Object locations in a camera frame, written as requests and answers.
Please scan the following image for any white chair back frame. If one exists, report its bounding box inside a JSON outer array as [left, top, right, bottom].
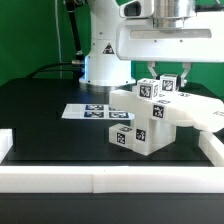
[[109, 87, 224, 133]]

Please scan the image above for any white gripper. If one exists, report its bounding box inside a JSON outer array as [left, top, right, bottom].
[[116, 13, 224, 87]]

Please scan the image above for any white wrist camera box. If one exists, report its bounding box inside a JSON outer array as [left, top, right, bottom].
[[119, 0, 155, 18]]

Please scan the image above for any white thin cable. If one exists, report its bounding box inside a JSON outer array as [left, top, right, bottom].
[[54, 0, 64, 80]]

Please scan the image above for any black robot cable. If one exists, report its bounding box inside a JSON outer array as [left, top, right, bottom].
[[25, 0, 86, 80]]

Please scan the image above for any white chair seat part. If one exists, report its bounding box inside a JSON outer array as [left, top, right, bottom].
[[132, 116, 176, 156]]

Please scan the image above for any white left fence bar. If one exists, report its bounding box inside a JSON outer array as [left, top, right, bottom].
[[0, 129, 13, 163]]

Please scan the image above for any white right fence bar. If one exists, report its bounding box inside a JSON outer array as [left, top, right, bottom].
[[198, 131, 224, 167]]

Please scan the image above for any white front fence bar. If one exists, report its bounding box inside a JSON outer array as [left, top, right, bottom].
[[0, 166, 224, 193]]

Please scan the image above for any white fence bar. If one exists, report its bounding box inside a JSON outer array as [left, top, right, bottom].
[[0, 129, 13, 163], [0, 166, 224, 193], [198, 131, 224, 167]]

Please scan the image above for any white marker base plate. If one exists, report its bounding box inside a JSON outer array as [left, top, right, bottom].
[[62, 104, 134, 120]]

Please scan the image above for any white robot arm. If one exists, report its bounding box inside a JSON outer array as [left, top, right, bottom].
[[82, 0, 224, 87]]

